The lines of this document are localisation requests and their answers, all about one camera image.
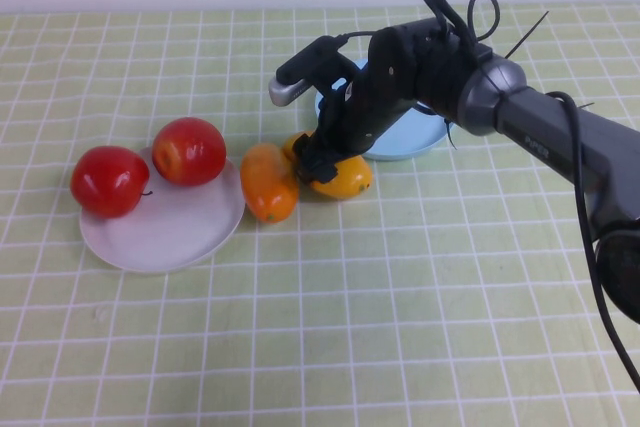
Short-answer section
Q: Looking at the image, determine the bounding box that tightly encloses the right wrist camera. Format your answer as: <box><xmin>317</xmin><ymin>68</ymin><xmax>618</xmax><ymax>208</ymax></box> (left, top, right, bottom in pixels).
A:
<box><xmin>268</xmin><ymin>34</ymin><xmax>371</xmax><ymax>108</ymax></box>

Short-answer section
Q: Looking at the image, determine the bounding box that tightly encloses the orange mango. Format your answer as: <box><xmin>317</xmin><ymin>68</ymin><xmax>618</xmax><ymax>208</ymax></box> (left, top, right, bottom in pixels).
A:
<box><xmin>239</xmin><ymin>142</ymin><xmax>300</xmax><ymax>224</ymax></box>

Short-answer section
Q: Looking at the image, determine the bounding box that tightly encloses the red apple with stem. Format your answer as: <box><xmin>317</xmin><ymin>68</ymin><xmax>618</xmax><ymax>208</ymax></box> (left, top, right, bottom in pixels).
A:
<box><xmin>70</xmin><ymin>145</ymin><xmax>154</xmax><ymax>220</ymax></box>

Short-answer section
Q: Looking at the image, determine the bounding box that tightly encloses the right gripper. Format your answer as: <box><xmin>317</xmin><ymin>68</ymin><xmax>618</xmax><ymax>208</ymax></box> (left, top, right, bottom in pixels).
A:
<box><xmin>291</xmin><ymin>25</ymin><xmax>427</xmax><ymax>186</ymax></box>

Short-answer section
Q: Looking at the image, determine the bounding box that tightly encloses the yellow mango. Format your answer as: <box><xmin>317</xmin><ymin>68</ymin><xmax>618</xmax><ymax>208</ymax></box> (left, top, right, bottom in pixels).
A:
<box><xmin>282</xmin><ymin>130</ymin><xmax>375</xmax><ymax>200</ymax></box>

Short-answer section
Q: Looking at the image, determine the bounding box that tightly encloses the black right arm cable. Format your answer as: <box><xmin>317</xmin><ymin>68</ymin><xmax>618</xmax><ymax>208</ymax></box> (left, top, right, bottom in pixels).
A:
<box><xmin>414</xmin><ymin>0</ymin><xmax>640</xmax><ymax>393</ymax></box>

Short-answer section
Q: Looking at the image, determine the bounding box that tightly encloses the green checked tablecloth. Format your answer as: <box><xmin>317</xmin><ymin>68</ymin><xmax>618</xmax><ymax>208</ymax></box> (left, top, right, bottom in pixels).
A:
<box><xmin>0</xmin><ymin>2</ymin><xmax>640</xmax><ymax>427</ymax></box>

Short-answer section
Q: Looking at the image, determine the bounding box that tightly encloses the light blue plate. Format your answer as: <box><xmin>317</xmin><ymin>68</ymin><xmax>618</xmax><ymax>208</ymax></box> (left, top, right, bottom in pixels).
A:
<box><xmin>313</xmin><ymin>57</ymin><xmax>454</xmax><ymax>162</ymax></box>

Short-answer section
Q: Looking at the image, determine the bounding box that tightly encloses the black cable tie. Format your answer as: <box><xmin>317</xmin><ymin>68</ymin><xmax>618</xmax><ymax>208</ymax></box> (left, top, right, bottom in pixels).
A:
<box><xmin>503</xmin><ymin>9</ymin><xmax>551</xmax><ymax>61</ymax></box>

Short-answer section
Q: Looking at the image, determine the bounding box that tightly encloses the white plate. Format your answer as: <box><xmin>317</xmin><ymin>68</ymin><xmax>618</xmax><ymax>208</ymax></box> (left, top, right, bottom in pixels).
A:
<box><xmin>78</xmin><ymin>146</ymin><xmax>247</xmax><ymax>274</ymax></box>

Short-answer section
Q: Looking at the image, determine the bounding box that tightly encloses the red apple with yellowish dimple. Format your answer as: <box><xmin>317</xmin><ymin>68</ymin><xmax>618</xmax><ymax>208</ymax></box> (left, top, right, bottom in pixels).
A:
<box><xmin>151</xmin><ymin>116</ymin><xmax>228</xmax><ymax>188</ymax></box>

